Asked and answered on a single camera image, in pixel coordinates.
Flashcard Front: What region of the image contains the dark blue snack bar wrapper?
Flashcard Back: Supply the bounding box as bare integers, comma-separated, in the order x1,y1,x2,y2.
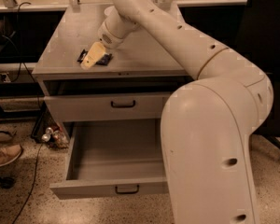
77,50,113,65

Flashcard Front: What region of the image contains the pile of bottles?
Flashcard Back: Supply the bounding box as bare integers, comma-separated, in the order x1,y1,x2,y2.
41,127,68,149

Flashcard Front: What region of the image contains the white ceramic bowl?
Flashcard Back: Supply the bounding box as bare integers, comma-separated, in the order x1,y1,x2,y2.
104,6,115,17

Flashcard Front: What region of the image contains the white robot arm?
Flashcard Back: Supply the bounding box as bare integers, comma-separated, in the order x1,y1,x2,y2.
81,0,273,224

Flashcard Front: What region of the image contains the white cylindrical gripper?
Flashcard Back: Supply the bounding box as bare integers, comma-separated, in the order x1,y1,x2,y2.
81,8,139,70

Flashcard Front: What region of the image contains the white wall power outlet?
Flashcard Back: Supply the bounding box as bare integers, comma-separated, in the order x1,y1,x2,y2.
0,73,11,83

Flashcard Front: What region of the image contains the grey middle drawer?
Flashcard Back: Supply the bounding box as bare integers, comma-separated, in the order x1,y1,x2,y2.
45,92,169,122

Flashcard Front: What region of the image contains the tan shoe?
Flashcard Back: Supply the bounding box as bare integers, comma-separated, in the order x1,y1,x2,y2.
0,145,22,167

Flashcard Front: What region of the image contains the black office chair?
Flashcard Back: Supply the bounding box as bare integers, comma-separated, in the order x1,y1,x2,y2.
235,0,280,149

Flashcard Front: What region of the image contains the grey open bottom drawer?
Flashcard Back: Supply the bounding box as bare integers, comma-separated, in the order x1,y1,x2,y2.
50,119,168,199

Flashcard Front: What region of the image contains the black floor cable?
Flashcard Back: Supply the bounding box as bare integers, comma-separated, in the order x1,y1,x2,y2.
10,142,45,224

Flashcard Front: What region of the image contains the grey drawer cabinet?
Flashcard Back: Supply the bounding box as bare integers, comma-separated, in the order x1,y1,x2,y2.
33,4,191,136

